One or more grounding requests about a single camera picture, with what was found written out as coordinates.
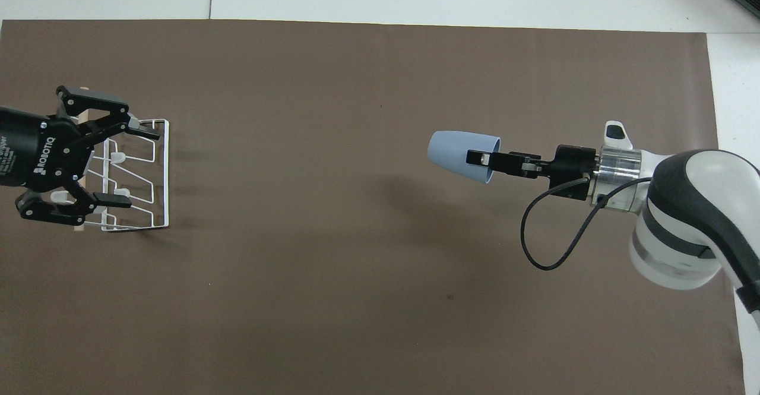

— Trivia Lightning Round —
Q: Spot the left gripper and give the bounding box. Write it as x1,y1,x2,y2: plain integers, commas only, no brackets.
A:
0,85,162,225

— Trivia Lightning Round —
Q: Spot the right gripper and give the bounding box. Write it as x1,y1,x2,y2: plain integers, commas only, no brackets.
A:
538,144,598,201

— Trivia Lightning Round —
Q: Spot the light blue cup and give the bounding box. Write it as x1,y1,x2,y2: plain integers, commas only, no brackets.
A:
427,130,502,185

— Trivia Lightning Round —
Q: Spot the white wire cup holder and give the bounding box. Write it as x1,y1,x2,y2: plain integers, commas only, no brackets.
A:
72,87,171,233

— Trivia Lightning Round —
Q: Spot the black cable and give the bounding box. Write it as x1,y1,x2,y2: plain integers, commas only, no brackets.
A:
520,176,654,271

